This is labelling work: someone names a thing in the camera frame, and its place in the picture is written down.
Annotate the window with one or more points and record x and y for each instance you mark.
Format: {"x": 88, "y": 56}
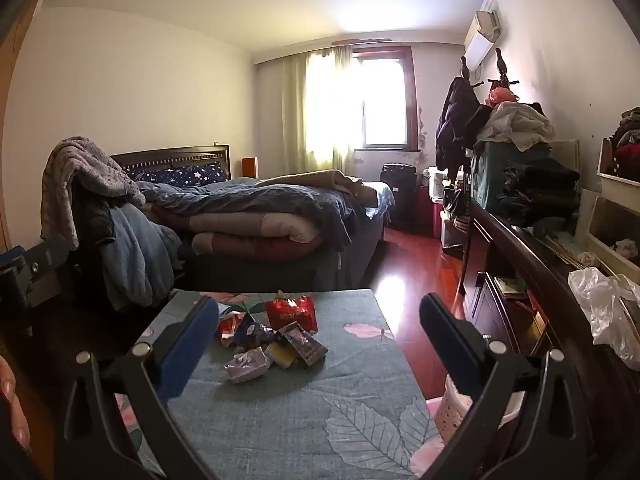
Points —
{"x": 385, "y": 100}

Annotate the red box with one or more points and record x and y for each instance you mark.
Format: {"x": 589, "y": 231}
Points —
{"x": 429, "y": 212}

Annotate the tan blanket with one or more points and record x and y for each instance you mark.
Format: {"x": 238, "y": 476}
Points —
{"x": 310, "y": 180}

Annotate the pink patterned bin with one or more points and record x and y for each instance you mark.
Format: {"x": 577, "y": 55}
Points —
{"x": 450, "y": 410}

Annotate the blue fleece blanket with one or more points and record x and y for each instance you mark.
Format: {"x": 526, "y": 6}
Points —
{"x": 140, "y": 255}

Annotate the bed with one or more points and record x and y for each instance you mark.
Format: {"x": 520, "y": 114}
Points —
{"x": 300, "y": 270}

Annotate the folded grey maroon quilt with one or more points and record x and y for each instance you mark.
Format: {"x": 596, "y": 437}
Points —
{"x": 250, "y": 235}

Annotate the white plastic bag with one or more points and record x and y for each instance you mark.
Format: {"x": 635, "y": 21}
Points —
{"x": 600, "y": 305}

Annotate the white air conditioner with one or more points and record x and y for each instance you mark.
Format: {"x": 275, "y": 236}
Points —
{"x": 477, "y": 45}

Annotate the dark wooden dresser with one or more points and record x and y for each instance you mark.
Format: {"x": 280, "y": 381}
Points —
{"x": 530, "y": 265}

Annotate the white plastic container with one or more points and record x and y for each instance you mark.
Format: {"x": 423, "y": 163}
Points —
{"x": 436, "y": 182}

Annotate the dark folded clothes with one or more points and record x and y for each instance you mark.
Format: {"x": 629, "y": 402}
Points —
{"x": 540, "y": 190}

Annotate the dark wooden coat rack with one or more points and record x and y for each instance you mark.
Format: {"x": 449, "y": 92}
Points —
{"x": 500, "y": 67}

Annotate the blue crumpled wrapper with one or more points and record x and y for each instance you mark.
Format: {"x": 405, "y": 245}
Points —
{"x": 252, "y": 335}

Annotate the green storage box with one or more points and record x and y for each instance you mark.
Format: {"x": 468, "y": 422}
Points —
{"x": 487, "y": 175}

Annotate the blue star print pillow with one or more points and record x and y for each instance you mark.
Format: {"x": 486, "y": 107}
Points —
{"x": 175, "y": 175}

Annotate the orange wooden nightstand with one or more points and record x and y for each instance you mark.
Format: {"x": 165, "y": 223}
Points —
{"x": 249, "y": 167}

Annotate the white shelf organizer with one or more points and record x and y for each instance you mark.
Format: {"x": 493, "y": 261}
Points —
{"x": 615, "y": 225}

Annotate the person's left hand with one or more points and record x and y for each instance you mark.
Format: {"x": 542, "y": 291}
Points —
{"x": 10, "y": 400}

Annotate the red shiny snack packet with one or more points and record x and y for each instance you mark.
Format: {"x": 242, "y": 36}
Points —
{"x": 292, "y": 315}

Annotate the dark wooden headboard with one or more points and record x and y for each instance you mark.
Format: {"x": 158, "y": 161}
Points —
{"x": 170, "y": 155}

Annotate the pale yellow curtain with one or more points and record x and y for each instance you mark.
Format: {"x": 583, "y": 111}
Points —
{"x": 295, "y": 110}

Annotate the bamboo sticks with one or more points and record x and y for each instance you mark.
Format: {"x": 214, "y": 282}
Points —
{"x": 575, "y": 257}

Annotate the dark cloth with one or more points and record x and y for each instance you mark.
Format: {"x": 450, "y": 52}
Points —
{"x": 95, "y": 225}

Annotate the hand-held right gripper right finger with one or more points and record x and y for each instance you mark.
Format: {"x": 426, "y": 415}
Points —
{"x": 450, "y": 340}

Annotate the red and white wrapper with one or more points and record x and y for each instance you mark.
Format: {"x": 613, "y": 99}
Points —
{"x": 227, "y": 327}

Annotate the black suitcase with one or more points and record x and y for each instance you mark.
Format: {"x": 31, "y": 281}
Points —
{"x": 398, "y": 192}

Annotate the yellow packet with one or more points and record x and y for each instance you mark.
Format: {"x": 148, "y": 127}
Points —
{"x": 282, "y": 357}

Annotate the black hanging coat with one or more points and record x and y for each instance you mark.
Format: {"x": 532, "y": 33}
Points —
{"x": 455, "y": 120}

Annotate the white clothes pile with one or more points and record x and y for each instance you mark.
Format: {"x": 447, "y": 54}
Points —
{"x": 520, "y": 122}

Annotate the grey knit blanket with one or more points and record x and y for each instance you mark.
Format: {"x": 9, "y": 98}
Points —
{"x": 80, "y": 170}

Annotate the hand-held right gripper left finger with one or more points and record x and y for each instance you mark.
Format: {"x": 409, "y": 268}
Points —
{"x": 187, "y": 345}

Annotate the purple crumpled wrapper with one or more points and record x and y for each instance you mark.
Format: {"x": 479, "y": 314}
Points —
{"x": 247, "y": 366}

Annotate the pink plastic bag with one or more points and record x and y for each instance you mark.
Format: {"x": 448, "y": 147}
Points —
{"x": 500, "y": 96}

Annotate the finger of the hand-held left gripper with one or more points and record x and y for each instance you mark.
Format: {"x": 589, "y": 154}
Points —
{"x": 45, "y": 260}

